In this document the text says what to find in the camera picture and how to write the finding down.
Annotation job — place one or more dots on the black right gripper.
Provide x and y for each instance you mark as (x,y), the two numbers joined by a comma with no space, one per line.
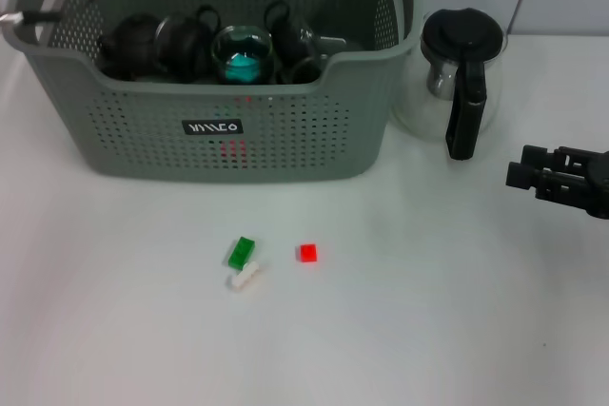
(600,185)

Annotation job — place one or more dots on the teal square toy plate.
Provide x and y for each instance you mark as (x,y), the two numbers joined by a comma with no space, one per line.
(241,68)

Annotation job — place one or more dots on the grey perforated storage bin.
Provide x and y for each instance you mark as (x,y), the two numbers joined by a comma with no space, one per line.
(285,140)

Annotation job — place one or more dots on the glass teacup black sleeve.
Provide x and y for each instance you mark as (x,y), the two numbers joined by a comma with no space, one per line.
(290,35)
(242,40)
(183,42)
(304,71)

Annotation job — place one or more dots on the glass carafe black lid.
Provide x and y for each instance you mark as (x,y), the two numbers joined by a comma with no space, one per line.
(466,35)

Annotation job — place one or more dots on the black clay teapot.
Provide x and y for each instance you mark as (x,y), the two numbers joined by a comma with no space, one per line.
(131,40)

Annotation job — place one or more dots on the green toy brick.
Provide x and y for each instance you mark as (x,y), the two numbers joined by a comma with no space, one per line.
(241,253)

